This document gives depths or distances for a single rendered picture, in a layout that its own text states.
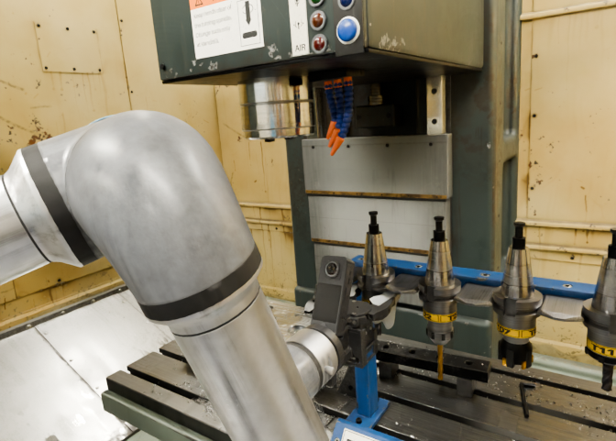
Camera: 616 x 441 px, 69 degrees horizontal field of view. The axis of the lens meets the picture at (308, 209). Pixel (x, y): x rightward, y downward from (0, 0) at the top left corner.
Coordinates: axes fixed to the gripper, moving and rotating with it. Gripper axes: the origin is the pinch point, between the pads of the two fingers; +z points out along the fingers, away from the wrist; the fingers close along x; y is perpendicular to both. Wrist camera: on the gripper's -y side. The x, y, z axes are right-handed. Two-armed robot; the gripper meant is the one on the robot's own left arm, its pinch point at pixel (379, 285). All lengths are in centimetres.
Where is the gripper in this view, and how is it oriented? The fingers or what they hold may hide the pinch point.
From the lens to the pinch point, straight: 79.1
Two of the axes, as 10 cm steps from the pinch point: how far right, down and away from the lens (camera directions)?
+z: 5.6, -2.3, 8.0
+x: 8.3, 0.6, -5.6
